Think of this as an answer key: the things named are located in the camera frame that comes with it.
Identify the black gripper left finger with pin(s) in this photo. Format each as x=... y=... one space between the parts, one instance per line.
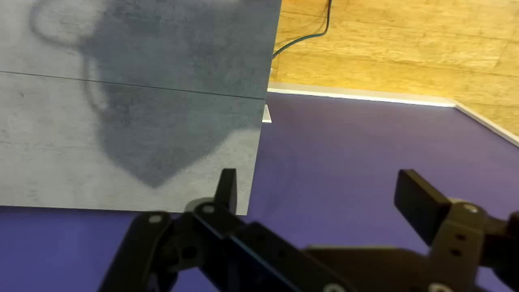
x=163 y=249

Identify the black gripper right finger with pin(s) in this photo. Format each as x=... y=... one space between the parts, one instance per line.
x=455 y=233

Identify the white baseboard strip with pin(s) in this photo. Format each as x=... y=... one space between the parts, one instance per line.
x=367 y=96

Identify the grey concrete-look desk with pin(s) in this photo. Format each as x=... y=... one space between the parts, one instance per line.
x=135 y=108

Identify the white wall outlet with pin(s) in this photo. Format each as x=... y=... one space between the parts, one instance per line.
x=267 y=114

